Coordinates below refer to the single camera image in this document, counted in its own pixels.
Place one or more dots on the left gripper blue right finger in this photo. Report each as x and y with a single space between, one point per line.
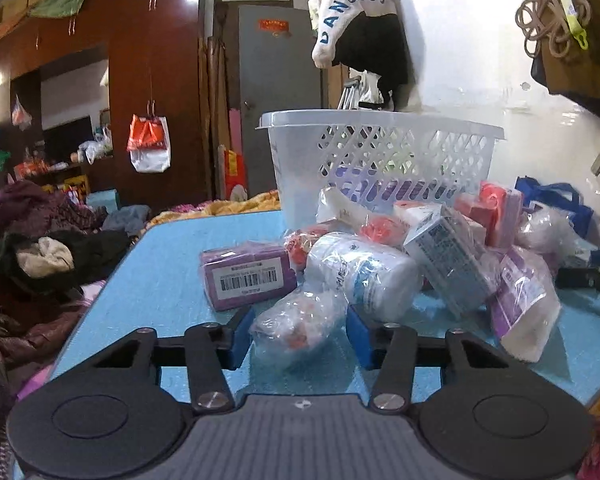
389 348

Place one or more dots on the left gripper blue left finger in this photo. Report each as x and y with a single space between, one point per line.
210 349

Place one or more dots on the clear bag with red items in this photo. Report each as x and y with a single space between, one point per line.
297 325

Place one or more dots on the white bottle blue label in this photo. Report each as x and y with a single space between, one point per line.
375 277

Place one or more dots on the purple box with barcode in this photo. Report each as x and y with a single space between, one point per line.
246 274

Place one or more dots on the white box with printed label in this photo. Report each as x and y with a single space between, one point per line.
459 268

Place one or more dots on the purple white plastic pouch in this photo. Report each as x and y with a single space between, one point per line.
526 307

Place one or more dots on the yellow blanket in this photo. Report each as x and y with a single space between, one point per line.
268 201

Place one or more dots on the pink red wrapped pack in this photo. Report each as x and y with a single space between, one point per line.
497 208

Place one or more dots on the white plastic laundry basket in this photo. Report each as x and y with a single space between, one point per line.
375 158

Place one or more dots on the dark clothes pile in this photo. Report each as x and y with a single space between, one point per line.
55 256

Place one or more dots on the orange white plastic bag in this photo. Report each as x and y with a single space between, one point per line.
149 145

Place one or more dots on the blue shopping bag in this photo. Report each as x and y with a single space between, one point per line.
562 196

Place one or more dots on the metal crutches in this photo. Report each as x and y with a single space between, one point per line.
352 91

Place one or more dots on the black television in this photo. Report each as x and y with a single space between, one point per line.
63 140

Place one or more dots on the dark red wooden wardrobe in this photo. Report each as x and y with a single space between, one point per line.
113 60

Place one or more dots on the grey metal door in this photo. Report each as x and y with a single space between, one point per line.
276 72

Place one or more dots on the white cap with blue letters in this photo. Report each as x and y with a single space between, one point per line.
334 16

